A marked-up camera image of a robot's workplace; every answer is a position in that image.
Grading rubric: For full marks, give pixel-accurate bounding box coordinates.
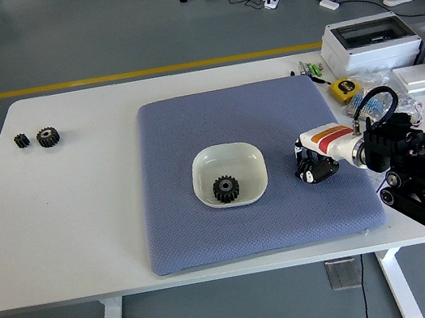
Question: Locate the blue-grey quilted mat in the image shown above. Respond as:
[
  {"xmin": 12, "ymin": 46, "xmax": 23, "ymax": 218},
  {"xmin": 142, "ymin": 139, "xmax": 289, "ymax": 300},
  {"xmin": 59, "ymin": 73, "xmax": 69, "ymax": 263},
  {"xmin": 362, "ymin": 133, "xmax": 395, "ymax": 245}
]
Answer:
[{"xmin": 121, "ymin": 63, "xmax": 391, "ymax": 279}]

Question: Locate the large black gear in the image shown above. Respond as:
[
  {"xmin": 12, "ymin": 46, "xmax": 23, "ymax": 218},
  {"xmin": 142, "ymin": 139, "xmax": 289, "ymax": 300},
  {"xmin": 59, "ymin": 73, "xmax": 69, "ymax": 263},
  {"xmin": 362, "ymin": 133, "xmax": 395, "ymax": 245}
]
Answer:
[
  {"xmin": 210, "ymin": 173, "xmax": 244, "ymax": 207},
  {"xmin": 34, "ymin": 125, "xmax": 62, "ymax": 151}
]

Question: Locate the clear plastic bag of screws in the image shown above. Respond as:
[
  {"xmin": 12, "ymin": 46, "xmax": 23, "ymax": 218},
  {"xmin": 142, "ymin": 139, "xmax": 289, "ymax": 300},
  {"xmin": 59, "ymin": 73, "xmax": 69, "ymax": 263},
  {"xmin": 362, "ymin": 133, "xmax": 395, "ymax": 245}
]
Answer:
[{"xmin": 346, "ymin": 63, "xmax": 425, "ymax": 131}]

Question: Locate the white barcode label card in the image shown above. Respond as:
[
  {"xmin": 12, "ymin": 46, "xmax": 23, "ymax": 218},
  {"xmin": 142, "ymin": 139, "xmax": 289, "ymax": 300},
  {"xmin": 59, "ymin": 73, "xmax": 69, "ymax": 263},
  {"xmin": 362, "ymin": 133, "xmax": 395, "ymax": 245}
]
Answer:
[{"xmin": 368, "ymin": 172, "xmax": 392, "ymax": 194}]

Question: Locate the white flat switch panel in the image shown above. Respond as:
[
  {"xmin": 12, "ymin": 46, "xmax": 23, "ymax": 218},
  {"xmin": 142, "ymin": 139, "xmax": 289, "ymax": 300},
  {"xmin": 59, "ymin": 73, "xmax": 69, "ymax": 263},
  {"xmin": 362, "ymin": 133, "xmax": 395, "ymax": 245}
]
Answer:
[{"xmin": 390, "ymin": 62, "xmax": 425, "ymax": 97}]

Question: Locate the blue resistor strip bundle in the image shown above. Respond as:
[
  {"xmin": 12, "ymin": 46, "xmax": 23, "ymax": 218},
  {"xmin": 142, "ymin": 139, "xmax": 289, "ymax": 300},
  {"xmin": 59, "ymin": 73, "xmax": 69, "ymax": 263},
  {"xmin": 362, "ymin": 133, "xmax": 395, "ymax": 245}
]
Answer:
[{"xmin": 343, "ymin": 88, "xmax": 395, "ymax": 123}]

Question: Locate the thin black hanging cable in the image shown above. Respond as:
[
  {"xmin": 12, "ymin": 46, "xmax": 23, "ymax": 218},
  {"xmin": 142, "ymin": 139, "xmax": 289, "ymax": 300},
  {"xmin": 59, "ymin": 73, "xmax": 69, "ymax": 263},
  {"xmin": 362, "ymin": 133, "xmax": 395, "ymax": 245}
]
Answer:
[{"xmin": 353, "ymin": 254, "xmax": 374, "ymax": 318}]

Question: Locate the robot right hand white shell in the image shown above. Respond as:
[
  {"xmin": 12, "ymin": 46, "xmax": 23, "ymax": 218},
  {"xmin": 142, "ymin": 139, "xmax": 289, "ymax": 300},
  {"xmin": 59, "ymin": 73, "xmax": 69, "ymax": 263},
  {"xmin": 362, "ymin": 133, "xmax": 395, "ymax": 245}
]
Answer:
[{"xmin": 286, "ymin": 117, "xmax": 365, "ymax": 187}]

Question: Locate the yellow tape measure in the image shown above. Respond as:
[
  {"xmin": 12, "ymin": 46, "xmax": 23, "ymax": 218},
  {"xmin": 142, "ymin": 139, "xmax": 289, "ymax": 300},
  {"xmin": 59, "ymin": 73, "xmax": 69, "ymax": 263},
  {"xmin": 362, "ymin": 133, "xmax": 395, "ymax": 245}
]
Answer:
[{"xmin": 307, "ymin": 65, "xmax": 363, "ymax": 110}]

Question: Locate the small black module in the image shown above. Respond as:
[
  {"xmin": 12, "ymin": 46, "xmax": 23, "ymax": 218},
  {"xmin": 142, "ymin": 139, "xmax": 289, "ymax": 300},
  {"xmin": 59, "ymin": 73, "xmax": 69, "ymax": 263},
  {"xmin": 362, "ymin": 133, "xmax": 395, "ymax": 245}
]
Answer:
[{"xmin": 388, "ymin": 108, "xmax": 424, "ymax": 132}]

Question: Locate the white square bowl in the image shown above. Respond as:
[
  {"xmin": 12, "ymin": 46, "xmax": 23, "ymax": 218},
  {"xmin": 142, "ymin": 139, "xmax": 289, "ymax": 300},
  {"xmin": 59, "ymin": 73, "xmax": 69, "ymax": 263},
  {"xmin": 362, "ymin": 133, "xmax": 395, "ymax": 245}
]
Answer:
[{"xmin": 187, "ymin": 136, "xmax": 273, "ymax": 214}]

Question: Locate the small black gear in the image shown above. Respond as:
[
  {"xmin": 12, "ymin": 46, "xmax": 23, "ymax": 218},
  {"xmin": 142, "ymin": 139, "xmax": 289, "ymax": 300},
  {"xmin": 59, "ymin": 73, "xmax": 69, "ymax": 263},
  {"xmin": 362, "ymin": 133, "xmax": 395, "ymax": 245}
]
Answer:
[
  {"xmin": 12, "ymin": 131, "xmax": 32, "ymax": 151},
  {"xmin": 294, "ymin": 155, "xmax": 317, "ymax": 178}
]

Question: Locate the white electrical enclosure box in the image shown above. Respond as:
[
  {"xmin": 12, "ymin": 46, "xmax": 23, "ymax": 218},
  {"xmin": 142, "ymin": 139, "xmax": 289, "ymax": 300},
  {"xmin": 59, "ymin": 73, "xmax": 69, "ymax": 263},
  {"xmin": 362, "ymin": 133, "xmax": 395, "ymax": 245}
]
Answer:
[{"xmin": 314, "ymin": 7, "xmax": 425, "ymax": 82}]

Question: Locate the small white adapter box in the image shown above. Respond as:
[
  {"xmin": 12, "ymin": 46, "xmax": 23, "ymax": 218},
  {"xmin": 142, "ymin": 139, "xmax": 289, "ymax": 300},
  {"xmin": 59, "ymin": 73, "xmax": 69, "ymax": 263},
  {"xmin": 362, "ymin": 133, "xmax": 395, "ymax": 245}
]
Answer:
[{"xmin": 318, "ymin": 0, "xmax": 341, "ymax": 14}]

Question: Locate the grey terminal connector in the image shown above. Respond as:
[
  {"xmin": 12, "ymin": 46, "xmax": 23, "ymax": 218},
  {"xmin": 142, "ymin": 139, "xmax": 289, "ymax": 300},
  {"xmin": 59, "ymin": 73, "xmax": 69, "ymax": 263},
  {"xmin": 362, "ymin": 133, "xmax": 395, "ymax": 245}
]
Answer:
[{"xmin": 297, "ymin": 59, "xmax": 312, "ymax": 78}]

